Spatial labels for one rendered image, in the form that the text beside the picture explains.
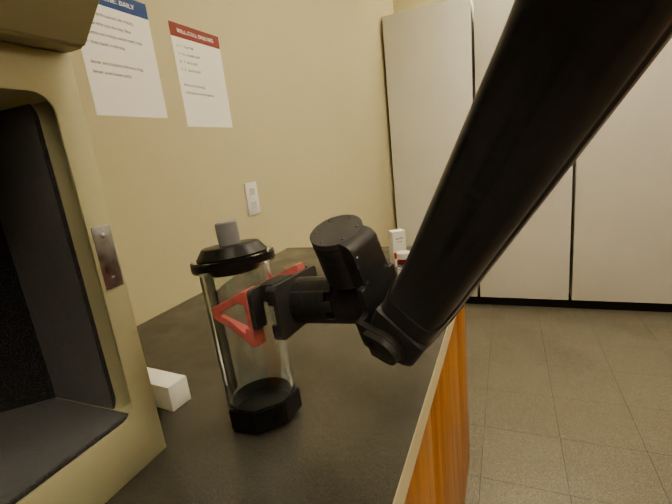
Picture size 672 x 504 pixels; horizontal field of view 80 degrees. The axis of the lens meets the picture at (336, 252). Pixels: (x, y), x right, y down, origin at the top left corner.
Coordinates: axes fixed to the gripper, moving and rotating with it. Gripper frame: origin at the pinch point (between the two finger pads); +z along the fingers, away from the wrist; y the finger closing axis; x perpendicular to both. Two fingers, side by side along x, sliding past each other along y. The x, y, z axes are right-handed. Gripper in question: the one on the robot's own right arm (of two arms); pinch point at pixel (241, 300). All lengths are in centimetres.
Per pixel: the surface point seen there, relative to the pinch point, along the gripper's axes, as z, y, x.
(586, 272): -73, -274, 74
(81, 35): 2.4, 12.3, -30.9
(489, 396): -14, -156, 105
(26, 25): 2.5, 17.2, -30.5
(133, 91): 49, -34, -42
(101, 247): 7.0, 12.5, -10.5
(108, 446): 8.4, 16.5, 11.1
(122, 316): 7.6, 11.7, -2.2
